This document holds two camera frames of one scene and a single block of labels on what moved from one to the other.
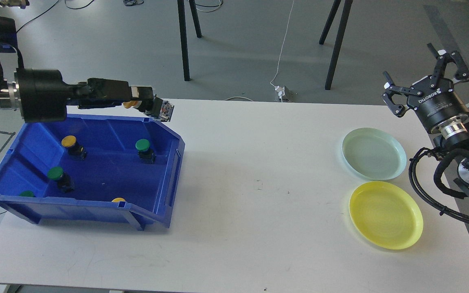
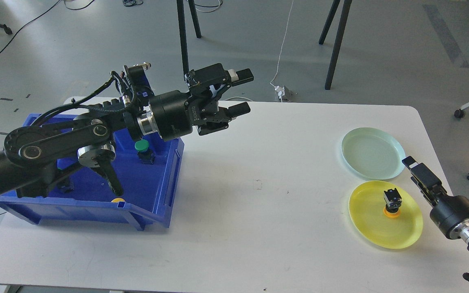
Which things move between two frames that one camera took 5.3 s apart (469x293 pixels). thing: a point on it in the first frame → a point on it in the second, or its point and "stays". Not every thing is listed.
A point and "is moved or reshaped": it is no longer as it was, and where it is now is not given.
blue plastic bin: [104, 168] stays
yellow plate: [387, 214] stays
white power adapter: [281, 90] stays
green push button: [147, 155] stays
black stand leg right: [347, 8] stays
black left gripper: [44, 95] → [174, 114]
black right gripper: [439, 100] → [451, 214]
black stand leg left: [181, 8] stays
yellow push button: [156, 108] is moved or reshaped
